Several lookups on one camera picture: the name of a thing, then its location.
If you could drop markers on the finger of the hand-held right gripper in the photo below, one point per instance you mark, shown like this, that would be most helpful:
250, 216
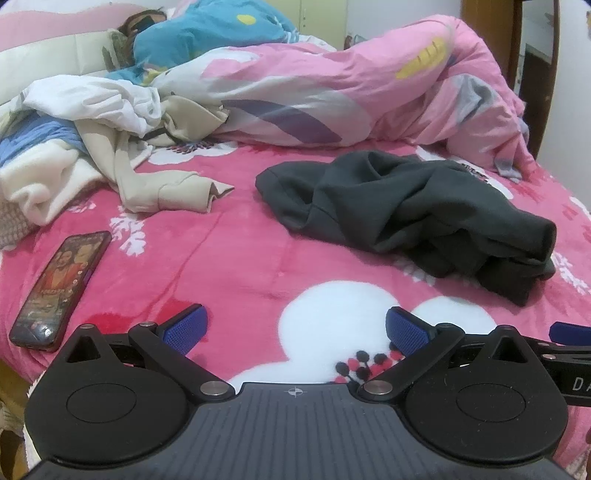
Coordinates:
570, 331

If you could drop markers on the white garment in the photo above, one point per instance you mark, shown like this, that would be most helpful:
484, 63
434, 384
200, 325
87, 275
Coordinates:
92, 99

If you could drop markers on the smartphone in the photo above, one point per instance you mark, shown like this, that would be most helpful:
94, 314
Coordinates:
60, 281

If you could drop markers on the pale yellow cabinet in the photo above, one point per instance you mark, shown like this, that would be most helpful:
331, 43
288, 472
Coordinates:
323, 18

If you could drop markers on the brown wooden furniture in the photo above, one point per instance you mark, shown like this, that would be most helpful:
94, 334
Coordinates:
508, 27

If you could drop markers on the blue and white fleece blanket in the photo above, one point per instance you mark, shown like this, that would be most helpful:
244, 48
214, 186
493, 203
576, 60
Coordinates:
41, 180

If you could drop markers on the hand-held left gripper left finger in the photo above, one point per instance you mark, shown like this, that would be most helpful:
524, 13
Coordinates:
187, 330

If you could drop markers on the pink floral fleece blanket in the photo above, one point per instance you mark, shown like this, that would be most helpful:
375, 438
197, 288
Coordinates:
207, 277

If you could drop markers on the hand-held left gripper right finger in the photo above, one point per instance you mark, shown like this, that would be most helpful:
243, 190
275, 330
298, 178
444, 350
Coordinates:
408, 328

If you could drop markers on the pink and white headboard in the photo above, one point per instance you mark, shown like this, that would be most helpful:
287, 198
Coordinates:
55, 46

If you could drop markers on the olive printed pillow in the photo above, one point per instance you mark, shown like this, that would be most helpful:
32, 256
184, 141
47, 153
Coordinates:
120, 50

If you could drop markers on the beige garment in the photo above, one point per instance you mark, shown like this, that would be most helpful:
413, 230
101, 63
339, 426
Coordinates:
138, 184

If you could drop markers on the blue printed quilt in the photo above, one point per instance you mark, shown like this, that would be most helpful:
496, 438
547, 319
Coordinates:
198, 32

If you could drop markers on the dark grey garment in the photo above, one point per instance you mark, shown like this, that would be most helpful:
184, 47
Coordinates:
392, 207

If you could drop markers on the cream knitted cloth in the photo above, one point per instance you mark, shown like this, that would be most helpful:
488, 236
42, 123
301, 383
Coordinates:
11, 226

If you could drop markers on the pink carrot print duvet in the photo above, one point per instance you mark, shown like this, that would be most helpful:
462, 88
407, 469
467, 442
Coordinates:
346, 83

